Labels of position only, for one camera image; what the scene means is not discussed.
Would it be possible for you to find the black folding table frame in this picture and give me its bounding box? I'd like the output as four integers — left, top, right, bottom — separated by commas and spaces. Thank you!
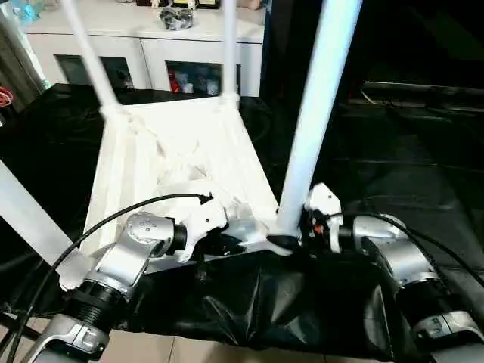
0, 313, 35, 341

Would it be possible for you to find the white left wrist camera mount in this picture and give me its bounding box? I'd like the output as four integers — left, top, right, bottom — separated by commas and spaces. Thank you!
177, 196, 231, 265

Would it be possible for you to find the black plastic mat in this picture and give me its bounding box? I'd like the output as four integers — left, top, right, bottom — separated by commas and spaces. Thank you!
0, 83, 484, 360

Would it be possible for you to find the white cabinet with glass doors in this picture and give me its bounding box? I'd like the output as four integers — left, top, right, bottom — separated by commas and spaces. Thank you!
24, 0, 265, 98

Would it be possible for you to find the white plastic table top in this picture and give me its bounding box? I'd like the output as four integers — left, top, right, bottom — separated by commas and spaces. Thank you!
57, 95, 300, 292

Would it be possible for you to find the black bundle on cabinet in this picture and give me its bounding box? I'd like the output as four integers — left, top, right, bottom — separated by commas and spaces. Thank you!
158, 7, 197, 32

